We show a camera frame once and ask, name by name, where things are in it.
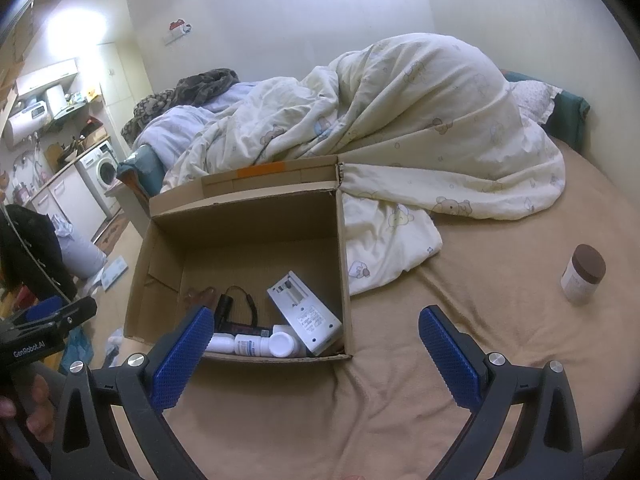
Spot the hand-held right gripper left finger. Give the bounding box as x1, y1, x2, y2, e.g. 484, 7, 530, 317
50, 305, 216, 480

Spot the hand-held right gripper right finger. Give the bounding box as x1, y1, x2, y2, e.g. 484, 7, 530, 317
419, 305, 583, 480

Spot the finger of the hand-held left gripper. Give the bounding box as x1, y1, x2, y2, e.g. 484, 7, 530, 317
0, 296, 65, 328
10, 296, 98, 335

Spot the black flashlight with cord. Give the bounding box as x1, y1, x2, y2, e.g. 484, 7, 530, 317
214, 286, 259, 336

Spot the white bottle blue label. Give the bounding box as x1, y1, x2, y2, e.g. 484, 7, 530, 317
234, 332, 274, 358

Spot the black cylindrical tube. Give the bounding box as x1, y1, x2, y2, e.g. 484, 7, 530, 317
222, 322, 273, 337

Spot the white pill bottle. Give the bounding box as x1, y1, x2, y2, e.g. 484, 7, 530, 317
270, 325, 307, 359

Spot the brown cardboard box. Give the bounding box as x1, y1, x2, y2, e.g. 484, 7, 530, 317
122, 155, 353, 363

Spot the white power strip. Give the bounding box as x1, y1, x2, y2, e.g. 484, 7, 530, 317
266, 270, 344, 357

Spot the person's left hand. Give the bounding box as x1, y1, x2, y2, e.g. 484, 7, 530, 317
0, 372, 53, 443

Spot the pale laundry bag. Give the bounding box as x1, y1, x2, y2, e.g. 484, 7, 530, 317
55, 220, 108, 278

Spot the pale blue booklet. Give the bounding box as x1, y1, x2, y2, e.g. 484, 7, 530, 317
100, 255, 131, 291

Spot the black jacket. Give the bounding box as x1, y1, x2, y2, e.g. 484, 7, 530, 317
0, 204, 78, 303

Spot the bed with tan sheet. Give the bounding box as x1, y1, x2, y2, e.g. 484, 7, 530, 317
116, 70, 640, 480

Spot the brown floor rug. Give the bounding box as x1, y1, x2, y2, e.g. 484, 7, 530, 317
95, 210, 126, 256

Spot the white kitchen base cabinet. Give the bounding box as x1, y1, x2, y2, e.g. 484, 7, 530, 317
22, 162, 108, 243

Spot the white washing machine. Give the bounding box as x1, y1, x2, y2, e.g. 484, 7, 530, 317
75, 141, 121, 216

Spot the white jar brown lid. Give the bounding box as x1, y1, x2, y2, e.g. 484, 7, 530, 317
560, 244, 607, 306

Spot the white water heater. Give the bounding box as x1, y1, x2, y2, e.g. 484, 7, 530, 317
2, 102, 53, 148

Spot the range hood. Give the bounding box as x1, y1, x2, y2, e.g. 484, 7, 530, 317
45, 85, 91, 121

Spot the lavender blanket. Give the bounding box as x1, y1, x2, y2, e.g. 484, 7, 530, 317
131, 79, 271, 161

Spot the wooden staircase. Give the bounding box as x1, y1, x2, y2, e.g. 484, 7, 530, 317
0, 0, 41, 126

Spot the cream bear print duvet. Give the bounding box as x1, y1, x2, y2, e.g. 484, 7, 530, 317
160, 32, 566, 297

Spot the tall white wardrobe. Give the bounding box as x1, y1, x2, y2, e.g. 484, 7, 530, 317
97, 42, 151, 151

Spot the dark patterned blanket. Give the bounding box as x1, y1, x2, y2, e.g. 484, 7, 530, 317
121, 67, 241, 143

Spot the floral ruffled pillow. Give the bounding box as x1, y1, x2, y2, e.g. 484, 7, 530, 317
510, 80, 563, 126

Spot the white wall cabinet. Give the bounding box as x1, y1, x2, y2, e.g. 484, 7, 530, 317
15, 58, 80, 96

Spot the wall shelf with toy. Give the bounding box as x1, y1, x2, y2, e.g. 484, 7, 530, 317
162, 19, 193, 46

